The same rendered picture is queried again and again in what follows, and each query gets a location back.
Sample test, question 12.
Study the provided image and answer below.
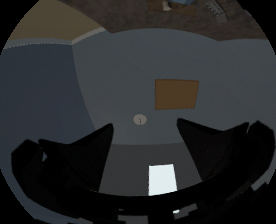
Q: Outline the light blue flat mat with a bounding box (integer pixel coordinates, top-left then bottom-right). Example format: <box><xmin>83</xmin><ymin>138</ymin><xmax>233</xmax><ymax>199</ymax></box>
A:
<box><xmin>170</xmin><ymin>0</ymin><xmax>193</xmax><ymax>6</ymax></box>

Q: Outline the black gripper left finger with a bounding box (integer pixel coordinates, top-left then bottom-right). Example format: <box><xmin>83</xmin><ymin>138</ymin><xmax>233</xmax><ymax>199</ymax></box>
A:
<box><xmin>38</xmin><ymin>123</ymin><xmax>114</xmax><ymax>192</ymax></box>

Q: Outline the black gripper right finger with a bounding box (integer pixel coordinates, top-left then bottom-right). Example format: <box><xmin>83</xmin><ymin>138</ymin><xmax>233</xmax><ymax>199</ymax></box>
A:
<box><xmin>177</xmin><ymin>119</ymin><xmax>250</xmax><ymax>181</ymax></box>

